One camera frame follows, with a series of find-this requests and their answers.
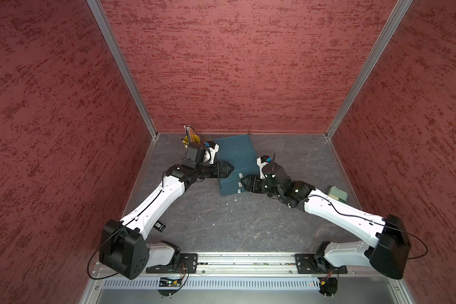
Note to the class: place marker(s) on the teal three-drawer cabinet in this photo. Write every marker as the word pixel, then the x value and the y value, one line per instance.
pixel 240 153

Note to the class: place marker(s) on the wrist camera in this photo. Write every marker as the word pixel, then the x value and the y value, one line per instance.
pixel 211 149
pixel 266 167

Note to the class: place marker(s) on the black tag with label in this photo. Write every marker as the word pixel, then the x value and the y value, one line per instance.
pixel 159 226

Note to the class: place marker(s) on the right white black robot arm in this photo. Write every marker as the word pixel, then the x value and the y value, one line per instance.
pixel 383 242

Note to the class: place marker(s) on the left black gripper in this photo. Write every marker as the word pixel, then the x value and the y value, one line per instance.
pixel 216 174

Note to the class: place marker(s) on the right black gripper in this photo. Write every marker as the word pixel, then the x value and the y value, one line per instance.
pixel 252 180

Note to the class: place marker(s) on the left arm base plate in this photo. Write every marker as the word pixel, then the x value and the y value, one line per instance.
pixel 182 263

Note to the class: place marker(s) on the aluminium front rail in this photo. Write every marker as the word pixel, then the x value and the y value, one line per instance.
pixel 245 277

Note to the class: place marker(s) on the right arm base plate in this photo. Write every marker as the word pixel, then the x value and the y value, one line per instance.
pixel 309 264

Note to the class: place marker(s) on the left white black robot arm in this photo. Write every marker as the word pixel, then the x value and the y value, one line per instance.
pixel 123 243

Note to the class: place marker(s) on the yellow pencil cup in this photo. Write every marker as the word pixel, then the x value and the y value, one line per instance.
pixel 195 139

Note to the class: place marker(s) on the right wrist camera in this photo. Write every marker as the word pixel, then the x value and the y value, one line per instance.
pixel 266 167

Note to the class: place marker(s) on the green cream pencil sharpener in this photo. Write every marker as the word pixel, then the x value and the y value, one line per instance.
pixel 337 194

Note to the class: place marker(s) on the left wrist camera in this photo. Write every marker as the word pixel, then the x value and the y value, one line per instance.
pixel 211 149

